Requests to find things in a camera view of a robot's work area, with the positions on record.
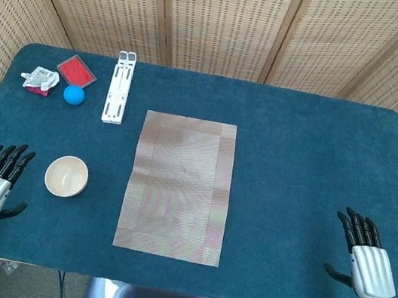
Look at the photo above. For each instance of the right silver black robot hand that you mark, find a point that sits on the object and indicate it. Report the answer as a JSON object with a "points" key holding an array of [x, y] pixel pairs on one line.
{"points": [[373, 274]]}

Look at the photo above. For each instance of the beige bowl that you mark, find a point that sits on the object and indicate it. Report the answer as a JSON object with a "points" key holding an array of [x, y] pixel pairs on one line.
{"points": [[66, 176]]}

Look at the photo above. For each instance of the woven striped placemat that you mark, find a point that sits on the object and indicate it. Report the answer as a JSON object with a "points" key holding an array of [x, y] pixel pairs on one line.
{"points": [[177, 187]]}

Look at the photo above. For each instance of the crumpled silver snack wrapper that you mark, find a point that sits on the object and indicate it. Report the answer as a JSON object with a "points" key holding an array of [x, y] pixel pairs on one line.
{"points": [[40, 78]]}

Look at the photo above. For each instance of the blue ball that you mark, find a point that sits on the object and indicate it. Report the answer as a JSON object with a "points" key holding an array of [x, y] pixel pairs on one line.
{"points": [[74, 95]]}

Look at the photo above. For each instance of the blue carpet table cover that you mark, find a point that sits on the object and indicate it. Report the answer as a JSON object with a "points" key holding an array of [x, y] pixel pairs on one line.
{"points": [[297, 154]]}

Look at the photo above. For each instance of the red ink pad box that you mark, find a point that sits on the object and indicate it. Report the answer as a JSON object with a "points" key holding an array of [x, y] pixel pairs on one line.
{"points": [[76, 71]]}

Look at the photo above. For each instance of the white folding stand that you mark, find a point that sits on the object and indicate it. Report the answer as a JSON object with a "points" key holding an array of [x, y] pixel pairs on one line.
{"points": [[116, 97]]}

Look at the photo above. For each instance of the woven bamboo folding screen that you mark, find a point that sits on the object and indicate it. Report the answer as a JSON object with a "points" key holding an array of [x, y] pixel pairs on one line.
{"points": [[225, 15]]}

